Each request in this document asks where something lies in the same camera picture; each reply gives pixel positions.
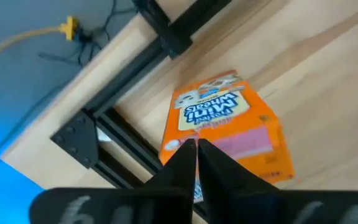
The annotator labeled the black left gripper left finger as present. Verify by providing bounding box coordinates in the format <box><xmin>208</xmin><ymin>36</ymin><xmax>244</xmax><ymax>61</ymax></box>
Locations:
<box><xmin>144</xmin><ymin>138</ymin><xmax>198</xmax><ymax>191</ymax></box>

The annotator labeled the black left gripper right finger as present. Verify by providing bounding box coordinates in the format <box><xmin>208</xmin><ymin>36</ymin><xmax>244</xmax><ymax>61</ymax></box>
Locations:
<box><xmin>196</xmin><ymin>138</ymin><xmax>280</xmax><ymax>193</ymax></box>

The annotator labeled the orange Frosted Mini-Wheats box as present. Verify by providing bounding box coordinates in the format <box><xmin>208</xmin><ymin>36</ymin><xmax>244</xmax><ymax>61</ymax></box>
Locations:
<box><xmin>158</xmin><ymin>69</ymin><xmax>296</xmax><ymax>203</ymax></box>

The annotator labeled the black floor cable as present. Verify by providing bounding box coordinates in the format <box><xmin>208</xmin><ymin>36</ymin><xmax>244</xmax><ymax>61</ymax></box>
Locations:
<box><xmin>39</xmin><ymin>0</ymin><xmax>136</xmax><ymax>68</ymax></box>

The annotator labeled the yellow floor cable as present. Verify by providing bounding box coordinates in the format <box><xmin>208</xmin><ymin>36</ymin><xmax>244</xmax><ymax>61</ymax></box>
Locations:
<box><xmin>0</xmin><ymin>15</ymin><xmax>80</xmax><ymax>65</ymax></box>

